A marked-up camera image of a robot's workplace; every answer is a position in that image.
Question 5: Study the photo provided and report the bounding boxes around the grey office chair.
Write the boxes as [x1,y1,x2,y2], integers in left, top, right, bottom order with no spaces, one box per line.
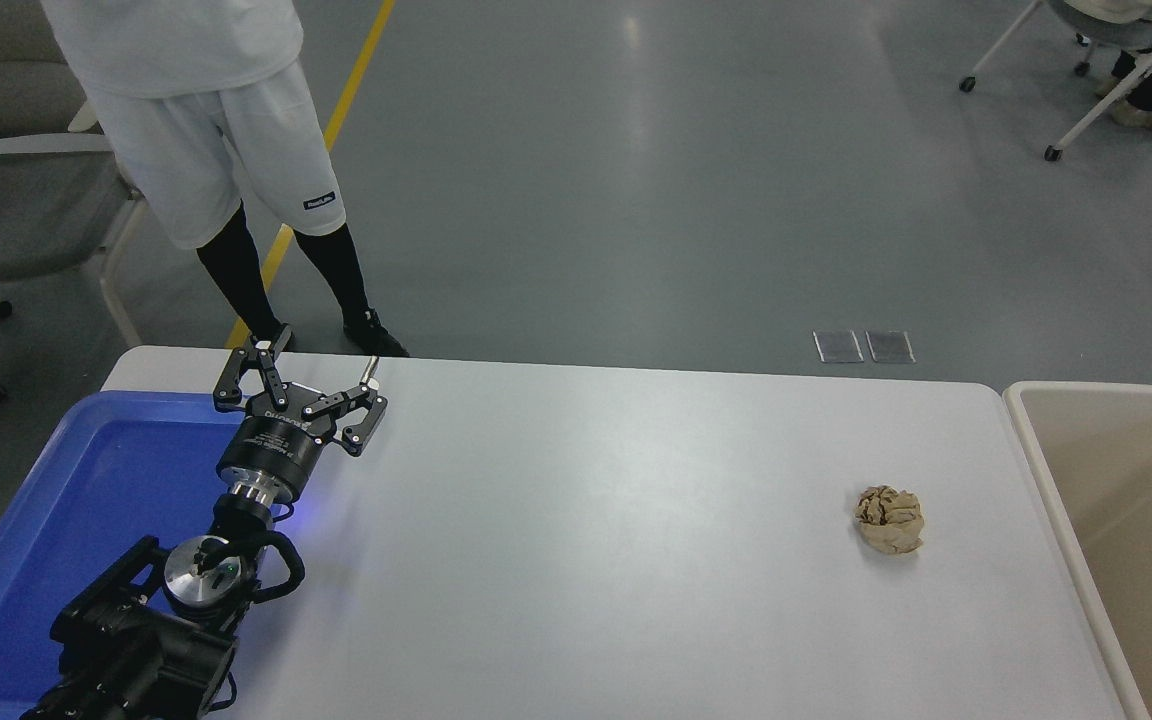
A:
[0,0,145,347]

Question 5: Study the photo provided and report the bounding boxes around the metal floor plate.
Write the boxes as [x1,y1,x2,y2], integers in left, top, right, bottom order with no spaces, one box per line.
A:
[813,330,864,364]
[865,330,915,364]

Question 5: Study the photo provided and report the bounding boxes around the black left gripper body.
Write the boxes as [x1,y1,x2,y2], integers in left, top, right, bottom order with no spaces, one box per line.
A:
[215,383,339,493]

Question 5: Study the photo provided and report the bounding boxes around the blue plastic tray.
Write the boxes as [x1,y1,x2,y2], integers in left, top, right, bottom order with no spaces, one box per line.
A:
[0,390,297,713]

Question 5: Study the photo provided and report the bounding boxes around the crumpled tan paper ball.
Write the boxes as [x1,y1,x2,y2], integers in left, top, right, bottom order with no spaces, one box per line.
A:
[854,486,925,555]

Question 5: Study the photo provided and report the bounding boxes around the large pale bin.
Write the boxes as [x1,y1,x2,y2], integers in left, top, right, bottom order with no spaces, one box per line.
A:
[1003,381,1152,720]

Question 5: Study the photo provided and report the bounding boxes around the white wheeled chair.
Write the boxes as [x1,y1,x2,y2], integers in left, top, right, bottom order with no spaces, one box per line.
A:
[957,0,1152,162]

